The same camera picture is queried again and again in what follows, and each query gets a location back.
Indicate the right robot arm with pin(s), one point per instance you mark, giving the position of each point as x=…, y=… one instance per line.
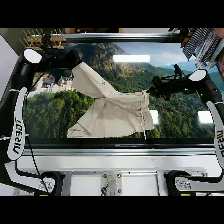
x=215, y=113

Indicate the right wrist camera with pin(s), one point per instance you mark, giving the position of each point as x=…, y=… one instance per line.
x=177, y=71

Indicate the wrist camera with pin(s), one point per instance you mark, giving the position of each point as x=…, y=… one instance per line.
x=47, y=38
x=177, y=71

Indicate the black white striped garment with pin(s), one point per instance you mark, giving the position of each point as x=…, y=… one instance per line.
x=200, y=43

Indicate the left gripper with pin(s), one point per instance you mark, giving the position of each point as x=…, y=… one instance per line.
x=70, y=60

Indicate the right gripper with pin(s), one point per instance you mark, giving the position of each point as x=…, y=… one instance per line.
x=160, y=88

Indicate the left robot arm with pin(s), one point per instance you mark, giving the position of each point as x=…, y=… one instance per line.
x=18, y=110

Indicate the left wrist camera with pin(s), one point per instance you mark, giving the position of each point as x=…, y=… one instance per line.
x=47, y=38

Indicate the silver frame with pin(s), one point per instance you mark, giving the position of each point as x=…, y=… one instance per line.
x=116, y=156

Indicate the beige garment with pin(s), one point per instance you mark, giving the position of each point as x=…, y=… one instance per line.
x=113, y=111

